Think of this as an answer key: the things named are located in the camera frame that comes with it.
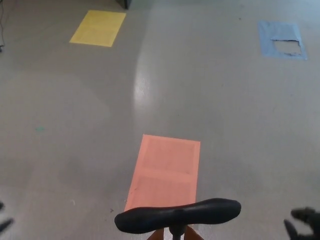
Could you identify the yellow paper sheet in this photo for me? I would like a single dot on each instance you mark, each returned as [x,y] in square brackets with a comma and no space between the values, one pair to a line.
[98,27]

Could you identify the dark furniture base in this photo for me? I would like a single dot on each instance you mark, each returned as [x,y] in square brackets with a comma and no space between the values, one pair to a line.
[123,3]

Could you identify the torn blue paper sheet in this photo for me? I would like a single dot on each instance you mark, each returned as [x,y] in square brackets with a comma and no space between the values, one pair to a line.
[277,32]

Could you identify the orange paper sheet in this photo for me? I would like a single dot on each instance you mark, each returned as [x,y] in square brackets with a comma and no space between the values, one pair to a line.
[165,172]

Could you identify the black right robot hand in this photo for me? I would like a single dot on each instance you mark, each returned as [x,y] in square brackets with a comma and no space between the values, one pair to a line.
[313,222]

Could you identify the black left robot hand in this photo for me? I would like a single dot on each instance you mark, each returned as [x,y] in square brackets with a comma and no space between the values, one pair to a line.
[6,223]

